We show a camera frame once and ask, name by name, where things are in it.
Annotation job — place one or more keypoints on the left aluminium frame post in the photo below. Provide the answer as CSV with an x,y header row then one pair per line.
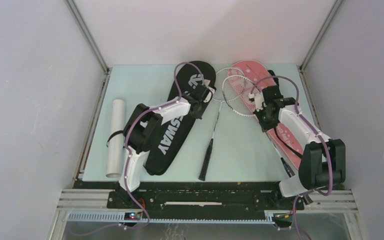
x,y
90,41

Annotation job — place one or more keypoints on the right aluminium frame post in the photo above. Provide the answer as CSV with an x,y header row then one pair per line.
x,y
328,21

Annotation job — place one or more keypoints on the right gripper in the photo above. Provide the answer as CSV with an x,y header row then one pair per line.
x,y
264,126

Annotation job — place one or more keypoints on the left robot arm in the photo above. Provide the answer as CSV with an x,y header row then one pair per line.
x,y
143,129

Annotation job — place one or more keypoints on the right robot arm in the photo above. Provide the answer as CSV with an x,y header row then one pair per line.
x,y
323,161

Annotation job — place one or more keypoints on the white shuttlecock tube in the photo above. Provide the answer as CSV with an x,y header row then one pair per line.
x,y
116,139

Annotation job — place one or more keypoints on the black racket bag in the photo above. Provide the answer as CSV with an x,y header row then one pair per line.
x,y
174,133

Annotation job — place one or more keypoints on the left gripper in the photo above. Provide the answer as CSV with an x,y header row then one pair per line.
x,y
198,115

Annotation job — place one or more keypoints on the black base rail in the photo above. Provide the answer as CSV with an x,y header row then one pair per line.
x,y
198,201

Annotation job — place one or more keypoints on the aluminium frame post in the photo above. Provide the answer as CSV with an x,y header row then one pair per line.
x,y
90,41
328,21

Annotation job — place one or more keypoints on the pink sport racket bag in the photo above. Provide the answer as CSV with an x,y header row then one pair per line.
x,y
281,136

